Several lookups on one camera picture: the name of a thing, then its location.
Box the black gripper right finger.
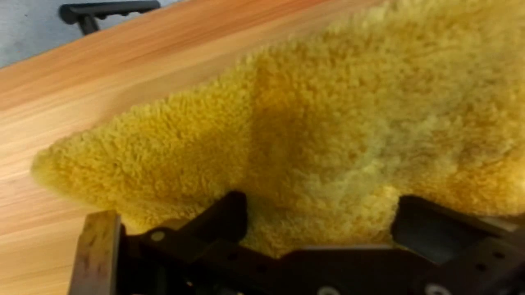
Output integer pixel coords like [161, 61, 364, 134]
[389, 193, 507, 267]

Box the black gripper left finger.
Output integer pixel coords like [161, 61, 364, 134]
[185, 189, 249, 246]

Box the yellow towel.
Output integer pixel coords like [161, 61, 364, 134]
[29, 0, 525, 259]

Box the grey office chair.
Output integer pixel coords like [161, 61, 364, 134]
[57, 0, 162, 36]

